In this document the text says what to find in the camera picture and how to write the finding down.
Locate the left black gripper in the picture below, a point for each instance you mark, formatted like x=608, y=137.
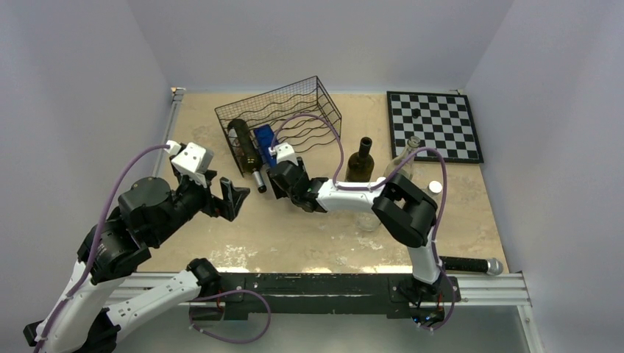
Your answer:
x=232, y=196

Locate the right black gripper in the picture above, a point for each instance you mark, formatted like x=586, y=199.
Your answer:
x=279, y=190

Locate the green wine bottle gold label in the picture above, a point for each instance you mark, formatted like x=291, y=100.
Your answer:
x=245, y=151

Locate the blue square glass bottle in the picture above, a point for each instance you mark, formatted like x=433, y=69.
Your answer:
x=264, y=136

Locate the dark brown wine bottle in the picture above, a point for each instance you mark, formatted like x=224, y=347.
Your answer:
x=361, y=164

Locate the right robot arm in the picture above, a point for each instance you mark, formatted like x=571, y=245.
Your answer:
x=409, y=215

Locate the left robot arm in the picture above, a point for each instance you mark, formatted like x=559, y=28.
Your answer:
x=147, y=215

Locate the clear bottle white cap left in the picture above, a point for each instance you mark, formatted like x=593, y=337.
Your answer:
x=367, y=222

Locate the clear bottle white cap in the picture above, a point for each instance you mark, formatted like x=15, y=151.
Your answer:
x=434, y=190
x=367, y=222

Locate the clear uncapped glass bottle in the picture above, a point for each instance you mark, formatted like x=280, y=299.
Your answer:
x=404, y=163

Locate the clear bottle white cap right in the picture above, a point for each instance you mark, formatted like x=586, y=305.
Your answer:
x=434, y=190

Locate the black white chessboard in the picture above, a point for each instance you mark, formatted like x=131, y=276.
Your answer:
x=446, y=124

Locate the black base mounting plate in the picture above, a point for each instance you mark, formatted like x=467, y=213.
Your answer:
x=390, y=295

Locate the black silver microphone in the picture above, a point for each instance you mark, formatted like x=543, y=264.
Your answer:
x=491, y=266

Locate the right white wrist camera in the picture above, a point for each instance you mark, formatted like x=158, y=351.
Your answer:
x=283, y=152

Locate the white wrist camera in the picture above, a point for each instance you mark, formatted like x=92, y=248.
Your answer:
x=192, y=161
x=283, y=152

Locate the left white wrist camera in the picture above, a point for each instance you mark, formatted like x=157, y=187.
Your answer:
x=192, y=161

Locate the black wire wine rack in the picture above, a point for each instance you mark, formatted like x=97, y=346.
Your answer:
x=301, y=113

